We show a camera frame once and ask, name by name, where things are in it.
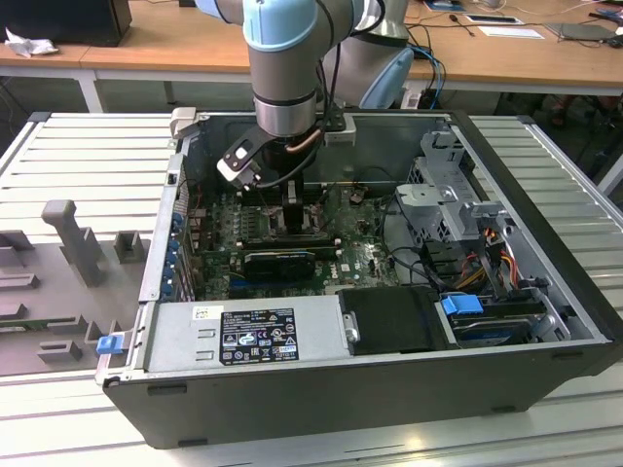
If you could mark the white flat wrist camera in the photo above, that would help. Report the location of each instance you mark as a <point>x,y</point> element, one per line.
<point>340,133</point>

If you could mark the long wooden desk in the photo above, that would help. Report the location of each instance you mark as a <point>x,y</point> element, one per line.
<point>146,53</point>

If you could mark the white power strip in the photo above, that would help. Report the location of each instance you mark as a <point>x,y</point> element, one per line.
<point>411,97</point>

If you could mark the black rating label sticker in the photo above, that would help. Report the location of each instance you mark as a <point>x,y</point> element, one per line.
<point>260,335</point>

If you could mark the black box on desk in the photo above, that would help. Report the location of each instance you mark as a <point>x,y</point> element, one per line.
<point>63,19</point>

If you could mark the grey case corner latch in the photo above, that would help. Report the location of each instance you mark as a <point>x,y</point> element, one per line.
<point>184,121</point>

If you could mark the white paper sheet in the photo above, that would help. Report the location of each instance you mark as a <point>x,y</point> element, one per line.
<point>511,31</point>

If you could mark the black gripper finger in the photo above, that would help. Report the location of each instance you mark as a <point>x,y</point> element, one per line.
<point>294,216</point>

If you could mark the white tilted wrist camera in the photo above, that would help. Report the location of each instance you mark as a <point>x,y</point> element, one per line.
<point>238,163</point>

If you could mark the hard disk in blue carrier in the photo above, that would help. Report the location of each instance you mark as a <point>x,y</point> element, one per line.
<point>491,331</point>

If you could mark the dark grey laptop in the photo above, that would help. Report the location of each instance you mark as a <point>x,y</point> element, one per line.
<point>581,31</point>

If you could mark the round coin battery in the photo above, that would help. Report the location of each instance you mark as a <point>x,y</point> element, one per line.
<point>356,196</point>

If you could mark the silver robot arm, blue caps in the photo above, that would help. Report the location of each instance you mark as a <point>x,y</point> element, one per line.
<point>280,58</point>

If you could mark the black plastic air shroud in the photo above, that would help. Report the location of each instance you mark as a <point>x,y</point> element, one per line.
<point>389,316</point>

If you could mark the open black PC case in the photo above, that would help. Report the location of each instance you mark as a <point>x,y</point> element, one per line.
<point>292,408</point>

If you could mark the grey parts rack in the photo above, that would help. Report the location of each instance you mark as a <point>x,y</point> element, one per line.
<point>73,253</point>

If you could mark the blue plastic case latch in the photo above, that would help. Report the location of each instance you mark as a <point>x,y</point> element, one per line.
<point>109,344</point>

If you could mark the grey metal drive cage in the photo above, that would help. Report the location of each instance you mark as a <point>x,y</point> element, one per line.
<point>438,204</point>

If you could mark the crumpled white paper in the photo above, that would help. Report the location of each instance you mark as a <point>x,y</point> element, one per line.
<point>29,45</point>

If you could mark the white framed tablet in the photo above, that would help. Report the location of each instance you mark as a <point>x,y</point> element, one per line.
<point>494,19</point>

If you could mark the small white barcode sticker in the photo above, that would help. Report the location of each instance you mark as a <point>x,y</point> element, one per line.
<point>207,312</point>

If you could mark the black graphics card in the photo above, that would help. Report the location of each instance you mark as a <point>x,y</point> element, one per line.
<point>277,265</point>

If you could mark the grey power supply unit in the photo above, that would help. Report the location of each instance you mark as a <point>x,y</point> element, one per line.
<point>175,340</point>

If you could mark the green motherboard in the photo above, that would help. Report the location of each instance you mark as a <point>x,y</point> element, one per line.
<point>360,258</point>

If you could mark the blue expansion slot retainers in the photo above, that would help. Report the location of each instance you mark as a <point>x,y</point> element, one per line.
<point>172,253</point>

